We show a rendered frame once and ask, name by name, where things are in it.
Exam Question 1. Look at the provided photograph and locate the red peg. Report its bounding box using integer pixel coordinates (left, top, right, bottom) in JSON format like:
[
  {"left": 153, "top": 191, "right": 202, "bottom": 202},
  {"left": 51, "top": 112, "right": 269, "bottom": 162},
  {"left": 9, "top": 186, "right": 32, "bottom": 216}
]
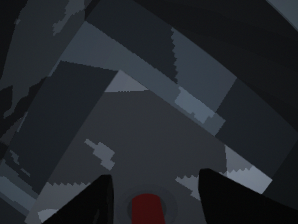
[{"left": 132, "top": 193, "right": 166, "bottom": 224}]

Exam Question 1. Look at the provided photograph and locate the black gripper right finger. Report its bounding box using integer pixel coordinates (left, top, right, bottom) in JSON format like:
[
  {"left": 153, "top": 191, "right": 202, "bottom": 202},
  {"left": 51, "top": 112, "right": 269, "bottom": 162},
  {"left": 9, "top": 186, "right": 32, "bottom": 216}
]
[{"left": 198, "top": 168, "right": 298, "bottom": 224}]

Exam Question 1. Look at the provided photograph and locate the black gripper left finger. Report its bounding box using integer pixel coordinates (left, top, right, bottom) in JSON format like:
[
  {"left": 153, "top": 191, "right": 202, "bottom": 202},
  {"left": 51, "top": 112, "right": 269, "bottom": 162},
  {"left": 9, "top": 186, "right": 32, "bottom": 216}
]
[{"left": 43, "top": 175, "right": 114, "bottom": 224}]

